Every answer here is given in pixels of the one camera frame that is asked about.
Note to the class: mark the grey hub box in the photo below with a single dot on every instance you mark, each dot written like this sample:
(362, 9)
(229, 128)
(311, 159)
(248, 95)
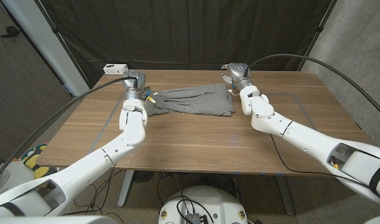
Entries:
(192, 218)

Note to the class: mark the white table leg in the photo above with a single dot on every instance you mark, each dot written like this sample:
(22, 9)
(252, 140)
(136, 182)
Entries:
(126, 186)

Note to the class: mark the black backdrop stand pole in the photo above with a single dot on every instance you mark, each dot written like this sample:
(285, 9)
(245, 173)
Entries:
(55, 30)
(318, 29)

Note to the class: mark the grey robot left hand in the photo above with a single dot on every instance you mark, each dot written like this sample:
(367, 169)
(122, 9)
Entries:
(135, 81)

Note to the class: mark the grey sneaker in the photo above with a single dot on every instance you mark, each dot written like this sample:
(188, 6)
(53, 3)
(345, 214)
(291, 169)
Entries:
(0, 179)

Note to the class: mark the grey cotton shorts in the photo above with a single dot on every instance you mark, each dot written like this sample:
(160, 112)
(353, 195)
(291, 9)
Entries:
(192, 101)

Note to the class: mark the black backdrop curtain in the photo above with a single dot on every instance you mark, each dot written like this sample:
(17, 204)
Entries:
(189, 31)

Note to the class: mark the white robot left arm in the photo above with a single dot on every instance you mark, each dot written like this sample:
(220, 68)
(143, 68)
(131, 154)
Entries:
(127, 133)

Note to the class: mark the black round fan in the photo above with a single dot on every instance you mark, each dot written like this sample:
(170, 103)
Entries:
(143, 176)

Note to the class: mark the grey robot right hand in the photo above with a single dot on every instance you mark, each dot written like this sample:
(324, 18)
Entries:
(238, 71)

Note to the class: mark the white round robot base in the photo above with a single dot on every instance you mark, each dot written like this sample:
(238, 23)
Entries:
(214, 202)

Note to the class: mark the grey table leg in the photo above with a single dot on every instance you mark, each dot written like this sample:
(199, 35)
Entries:
(285, 196)

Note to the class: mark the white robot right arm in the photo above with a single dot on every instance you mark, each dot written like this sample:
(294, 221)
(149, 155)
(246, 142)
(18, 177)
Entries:
(301, 137)

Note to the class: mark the white power strip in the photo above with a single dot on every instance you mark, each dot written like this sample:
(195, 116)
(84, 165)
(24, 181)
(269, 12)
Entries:
(115, 69)

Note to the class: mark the white door frame post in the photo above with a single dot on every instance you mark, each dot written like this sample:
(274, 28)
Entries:
(42, 40)

